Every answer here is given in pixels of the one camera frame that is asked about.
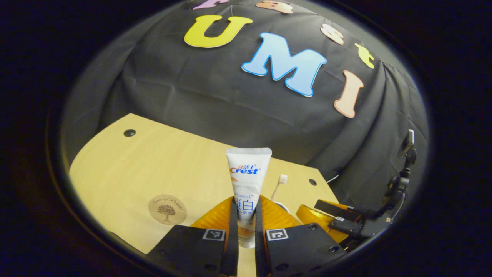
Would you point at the black backdrop cloth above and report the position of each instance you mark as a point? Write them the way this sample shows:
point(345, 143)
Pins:
point(215, 96)

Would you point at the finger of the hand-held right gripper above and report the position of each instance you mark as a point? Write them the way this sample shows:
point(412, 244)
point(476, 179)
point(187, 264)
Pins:
point(319, 219)
point(334, 207)

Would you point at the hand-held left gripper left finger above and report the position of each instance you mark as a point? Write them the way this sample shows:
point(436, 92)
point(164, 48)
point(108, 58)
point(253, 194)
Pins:
point(231, 246)

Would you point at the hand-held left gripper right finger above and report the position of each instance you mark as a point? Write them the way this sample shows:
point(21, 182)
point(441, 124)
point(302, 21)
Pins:
point(260, 246)

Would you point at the white toothpaste tube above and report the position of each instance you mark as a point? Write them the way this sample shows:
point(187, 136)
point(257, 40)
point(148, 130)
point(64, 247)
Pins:
point(248, 169)

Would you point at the beige toothbrush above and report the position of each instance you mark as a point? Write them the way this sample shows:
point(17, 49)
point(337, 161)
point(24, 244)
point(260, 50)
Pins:
point(282, 179)

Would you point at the round cork coaster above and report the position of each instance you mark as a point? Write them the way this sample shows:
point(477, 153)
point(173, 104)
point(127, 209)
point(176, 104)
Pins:
point(167, 209)

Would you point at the light wooden desktop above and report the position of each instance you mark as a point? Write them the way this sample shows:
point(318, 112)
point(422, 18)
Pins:
point(153, 161)

